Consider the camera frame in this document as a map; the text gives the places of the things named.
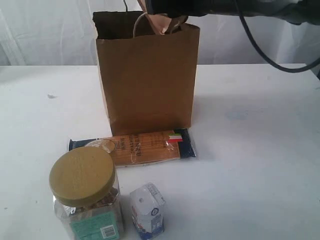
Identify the clear jar gold lid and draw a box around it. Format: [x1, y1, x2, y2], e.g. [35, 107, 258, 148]
[49, 146, 124, 240]

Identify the brown paper pouch orange label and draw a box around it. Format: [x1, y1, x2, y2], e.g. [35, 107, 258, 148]
[137, 0, 188, 35]

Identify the small white paper scrap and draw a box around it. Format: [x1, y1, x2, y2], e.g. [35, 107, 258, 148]
[47, 94, 57, 99]

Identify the small white blue carton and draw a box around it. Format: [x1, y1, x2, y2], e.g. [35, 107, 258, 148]
[129, 182, 166, 240]

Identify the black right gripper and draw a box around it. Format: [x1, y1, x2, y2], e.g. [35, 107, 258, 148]
[144, 0, 210, 18]

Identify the brown paper bag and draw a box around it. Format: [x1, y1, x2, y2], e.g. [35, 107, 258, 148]
[92, 11, 200, 136]

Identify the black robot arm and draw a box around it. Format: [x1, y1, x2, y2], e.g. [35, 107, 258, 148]
[144, 0, 320, 25]

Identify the spaghetti packet blue orange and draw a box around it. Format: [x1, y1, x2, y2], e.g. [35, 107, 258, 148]
[68, 128, 196, 167]

